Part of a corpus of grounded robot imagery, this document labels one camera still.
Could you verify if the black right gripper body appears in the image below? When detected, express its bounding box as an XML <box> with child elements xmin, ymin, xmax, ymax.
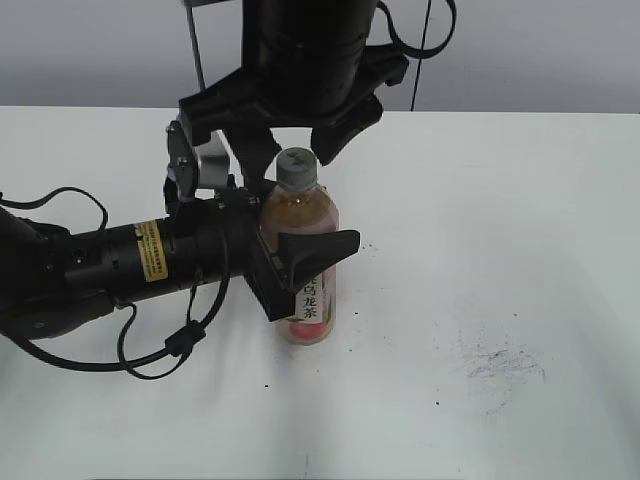
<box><xmin>178</xmin><ymin>42</ymin><xmax>408</xmax><ymax>145</ymax></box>

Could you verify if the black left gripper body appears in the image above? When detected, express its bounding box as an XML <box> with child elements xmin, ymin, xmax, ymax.
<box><xmin>197</xmin><ymin>176</ymin><xmax>295</xmax><ymax>321</ymax></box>

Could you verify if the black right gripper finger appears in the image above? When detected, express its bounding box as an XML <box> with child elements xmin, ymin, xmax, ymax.
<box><xmin>311</xmin><ymin>94</ymin><xmax>383</xmax><ymax>165</ymax></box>
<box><xmin>224</xmin><ymin>126</ymin><xmax>282</xmax><ymax>186</ymax></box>

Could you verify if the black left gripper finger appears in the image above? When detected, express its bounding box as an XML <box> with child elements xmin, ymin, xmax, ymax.
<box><xmin>277</xmin><ymin>230</ymin><xmax>360</xmax><ymax>290</ymax></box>

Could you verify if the grey bottle cap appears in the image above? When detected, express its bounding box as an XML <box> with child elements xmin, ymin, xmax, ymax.
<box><xmin>275</xmin><ymin>147</ymin><xmax>318</xmax><ymax>193</ymax></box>

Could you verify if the peach oolong tea bottle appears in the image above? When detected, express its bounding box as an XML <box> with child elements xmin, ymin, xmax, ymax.
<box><xmin>258</xmin><ymin>183</ymin><xmax>341</xmax><ymax>347</ymax></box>

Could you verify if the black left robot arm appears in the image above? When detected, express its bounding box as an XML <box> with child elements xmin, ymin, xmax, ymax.
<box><xmin>1</xmin><ymin>187</ymin><xmax>360</xmax><ymax>340</ymax></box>

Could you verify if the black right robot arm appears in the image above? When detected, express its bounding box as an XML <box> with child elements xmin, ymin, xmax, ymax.
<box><xmin>168</xmin><ymin>1</ymin><xmax>409</xmax><ymax>189</ymax></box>

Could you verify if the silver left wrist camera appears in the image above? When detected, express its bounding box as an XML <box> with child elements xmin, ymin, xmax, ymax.
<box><xmin>166</xmin><ymin>120</ymin><xmax>230</xmax><ymax>202</ymax></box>

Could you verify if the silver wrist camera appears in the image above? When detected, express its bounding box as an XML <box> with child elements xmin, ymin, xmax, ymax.
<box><xmin>166</xmin><ymin>120</ymin><xmax>230</xmax><ymax>202</ymax></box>
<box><xmin>182</xmin><ymin>0</ymin><xmax>229</xmax><ymax>9</ymax></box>

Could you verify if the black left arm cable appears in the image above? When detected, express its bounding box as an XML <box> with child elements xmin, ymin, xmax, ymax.
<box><xmin>0</xmin><ymin>186</ymin><xmax>231</xmax><ymax>379</ymax></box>

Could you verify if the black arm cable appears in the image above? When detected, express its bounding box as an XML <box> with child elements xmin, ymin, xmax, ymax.
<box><xmin>377</xmin><ymin>0</ymin><xmax>459</xmax><ymax>60</ymax></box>
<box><xmin>0</xmin><ymin>186</ymin><xmax>231</xmax><ymax>379</ymax></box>

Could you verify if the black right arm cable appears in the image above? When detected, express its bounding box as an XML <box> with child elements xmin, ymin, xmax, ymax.
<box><xmin>377</xmin><ymin>0</ymin><xmax>459</xmax><ymax>60</ymax></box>

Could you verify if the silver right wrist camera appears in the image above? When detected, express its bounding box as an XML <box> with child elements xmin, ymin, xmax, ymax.
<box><xmin>182</xmin><ymin>0</ymin><xmax>229</xmax><ymax>9</ymax></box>

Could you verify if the black hanging background cable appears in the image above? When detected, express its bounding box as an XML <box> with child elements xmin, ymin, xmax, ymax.
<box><xmin>409</xmin><ymin>0</ymin><xmax>432</xmax><ymax>112</ymax></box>

